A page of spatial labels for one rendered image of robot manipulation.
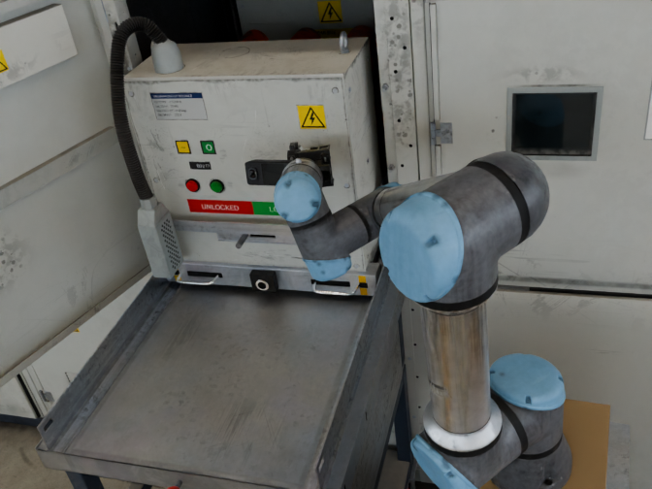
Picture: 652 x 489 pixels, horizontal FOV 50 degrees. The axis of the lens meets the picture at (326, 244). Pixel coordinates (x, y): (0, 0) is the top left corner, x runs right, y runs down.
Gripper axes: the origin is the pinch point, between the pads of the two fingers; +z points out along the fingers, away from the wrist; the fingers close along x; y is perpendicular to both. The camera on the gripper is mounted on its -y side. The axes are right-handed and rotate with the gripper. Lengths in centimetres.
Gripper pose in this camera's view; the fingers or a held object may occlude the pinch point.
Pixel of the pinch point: (299, 156)
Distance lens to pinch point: 146.6
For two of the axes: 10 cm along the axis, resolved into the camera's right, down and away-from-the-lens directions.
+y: 9.9, -1.0, -0.7
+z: 0.3, -3.3, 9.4
